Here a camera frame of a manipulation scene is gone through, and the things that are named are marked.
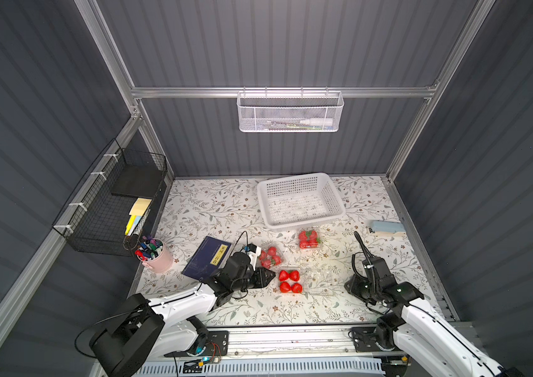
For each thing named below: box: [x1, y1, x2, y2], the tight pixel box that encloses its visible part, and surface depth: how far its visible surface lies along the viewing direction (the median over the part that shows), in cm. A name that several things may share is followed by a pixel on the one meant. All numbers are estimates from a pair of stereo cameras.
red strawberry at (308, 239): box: [298, 230, 319, 249], surface depth 98 cm
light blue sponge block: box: [371, 219, 408, 237], surface depth 101 cm
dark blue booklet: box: [181, 235, 232, 281], surface depth 93 cm
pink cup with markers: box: [134, 234, 174, 274], surface depth 84 cm
